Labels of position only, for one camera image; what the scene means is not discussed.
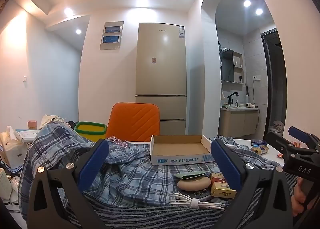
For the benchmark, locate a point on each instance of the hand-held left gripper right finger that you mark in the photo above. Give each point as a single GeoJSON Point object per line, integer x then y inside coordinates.
{"type": "Point", "coordinates": [226, 166]}

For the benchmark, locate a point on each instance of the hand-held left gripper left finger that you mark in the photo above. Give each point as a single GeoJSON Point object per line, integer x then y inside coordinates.
{"type": "Point", "coordinates": [93, 164]}

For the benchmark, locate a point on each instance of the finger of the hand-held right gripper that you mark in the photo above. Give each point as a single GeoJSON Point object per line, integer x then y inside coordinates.
{"type": "Point", "coordinates": [298, 134]}
{"type": "Point", "coordinates": [276, 142]}

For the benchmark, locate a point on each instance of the gold blue cigarette pack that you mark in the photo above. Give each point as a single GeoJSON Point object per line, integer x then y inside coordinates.
{"type": "Point", "coordinates": [260, 149]}

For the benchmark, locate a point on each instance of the small gold box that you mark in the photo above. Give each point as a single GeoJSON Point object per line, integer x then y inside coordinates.
{"type": "Point", "coordinates": [222, 189]}

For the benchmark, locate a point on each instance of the beige pebble-shaped hand warmer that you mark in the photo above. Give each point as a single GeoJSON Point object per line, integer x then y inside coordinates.
{"type": "Point", "coordinates": [193, 183]}

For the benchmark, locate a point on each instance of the green pouch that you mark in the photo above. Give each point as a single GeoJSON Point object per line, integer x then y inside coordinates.
{"type": "Point", "coordinates": [190, 174]}

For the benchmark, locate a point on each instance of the cardboard box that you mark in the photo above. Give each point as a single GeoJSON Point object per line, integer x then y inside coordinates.
{"type": "Point", "coordinates": [180, 147]}

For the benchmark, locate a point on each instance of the person's right hand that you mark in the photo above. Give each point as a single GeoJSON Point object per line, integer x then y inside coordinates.
{"type": "Point", "coordinates": [298, 199]}

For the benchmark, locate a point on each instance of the red gold cigarette pack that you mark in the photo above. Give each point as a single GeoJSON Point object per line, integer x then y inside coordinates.
{"type": "Point", "coordinates": [217, 176]}

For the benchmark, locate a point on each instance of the dark blue box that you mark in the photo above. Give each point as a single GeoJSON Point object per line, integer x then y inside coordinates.
{"type": "Point", "coordinates": [258, 142]}

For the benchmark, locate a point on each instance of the yellow bin with green rim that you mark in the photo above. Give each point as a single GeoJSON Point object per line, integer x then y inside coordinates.
{"type": "Point", "coordinates": [90, 135]}

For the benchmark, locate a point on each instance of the black packet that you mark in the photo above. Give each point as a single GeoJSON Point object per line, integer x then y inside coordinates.
{"type": "Point", "coordinates": [210, 195]}

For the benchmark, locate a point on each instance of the studded silver pouch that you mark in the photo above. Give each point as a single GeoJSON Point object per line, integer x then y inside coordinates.
{"type": "Point", "coordinates": [118, 141]}

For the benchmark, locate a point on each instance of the beige sink vanity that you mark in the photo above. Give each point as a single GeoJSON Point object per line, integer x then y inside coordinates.
{"type": "Point", "coordinates": [237, 121]}

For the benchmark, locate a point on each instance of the white hair dryer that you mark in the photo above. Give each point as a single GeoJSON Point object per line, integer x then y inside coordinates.
{"type": "Point", "coordinates": [248, 104]}

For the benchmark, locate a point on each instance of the blue plaid shirt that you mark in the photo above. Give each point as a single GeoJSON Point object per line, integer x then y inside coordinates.
{"type": "Point", "coordinates": [140, 176]}

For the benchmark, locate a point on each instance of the dark door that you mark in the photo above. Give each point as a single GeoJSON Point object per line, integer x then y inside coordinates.
{"type": "Point", "coordinates": [273, 81]}

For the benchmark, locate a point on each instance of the orange chair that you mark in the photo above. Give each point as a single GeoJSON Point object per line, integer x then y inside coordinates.
{"type": "Point", "coordinates": [135, 121]}

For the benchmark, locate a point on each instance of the white crumpled cloth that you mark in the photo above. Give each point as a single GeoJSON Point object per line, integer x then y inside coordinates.
{"type": "Point", "coordinates": [50, 119]}

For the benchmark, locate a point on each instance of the black faucet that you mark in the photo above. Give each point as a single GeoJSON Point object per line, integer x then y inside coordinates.
{"type": "Point", "coordinates": [231, 96]}

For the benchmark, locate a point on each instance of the white flat box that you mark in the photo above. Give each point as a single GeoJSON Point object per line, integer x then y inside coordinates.
{"type": "Point", "coordinates": [27, 135]}

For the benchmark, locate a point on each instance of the grey striped cloth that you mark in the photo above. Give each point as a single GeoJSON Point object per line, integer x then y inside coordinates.
{"type": "Point", "coordinates": [150, 216]}

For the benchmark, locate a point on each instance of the white tissue pack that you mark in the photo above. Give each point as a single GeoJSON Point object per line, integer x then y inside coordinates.
{"type": "Point", "coordinates": [11, 149]}

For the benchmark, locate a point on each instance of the mirror cabinet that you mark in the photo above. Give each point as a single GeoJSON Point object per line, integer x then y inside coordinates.
{"type": "Point", "coordinates": [227, 66]}

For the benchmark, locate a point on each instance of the pale green box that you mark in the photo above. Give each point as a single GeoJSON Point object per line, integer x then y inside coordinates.
{"type": "Point", "coordinates": [5, 182]}

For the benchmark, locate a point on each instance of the beige refrigerator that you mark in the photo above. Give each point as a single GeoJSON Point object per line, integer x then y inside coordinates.
{"type": "Point", "coordinates": [161, 81]}

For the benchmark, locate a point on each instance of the pink fridge magnet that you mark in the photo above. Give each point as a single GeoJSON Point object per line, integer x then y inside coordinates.
{"type": "Point", "coordinates": [153, 60]}

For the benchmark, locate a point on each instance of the white wall socket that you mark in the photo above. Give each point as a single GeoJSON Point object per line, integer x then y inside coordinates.
{"type": "Point", "coordinates": [256, 77]}

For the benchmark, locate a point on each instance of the wall electrical panel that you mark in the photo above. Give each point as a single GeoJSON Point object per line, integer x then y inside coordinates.
{"type": "Point", "coordinates": [111, 35]}

